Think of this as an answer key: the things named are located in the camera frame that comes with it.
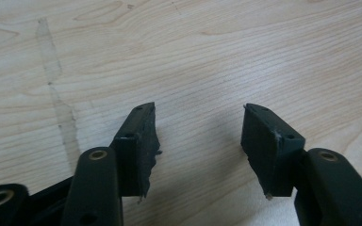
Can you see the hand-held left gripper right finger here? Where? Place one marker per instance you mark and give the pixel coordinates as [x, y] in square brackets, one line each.
[268, 147]

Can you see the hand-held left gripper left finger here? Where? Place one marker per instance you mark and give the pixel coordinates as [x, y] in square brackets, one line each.
[135, 157]

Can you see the clear tape strip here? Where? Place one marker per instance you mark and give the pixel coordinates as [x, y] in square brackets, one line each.
[48, 59]

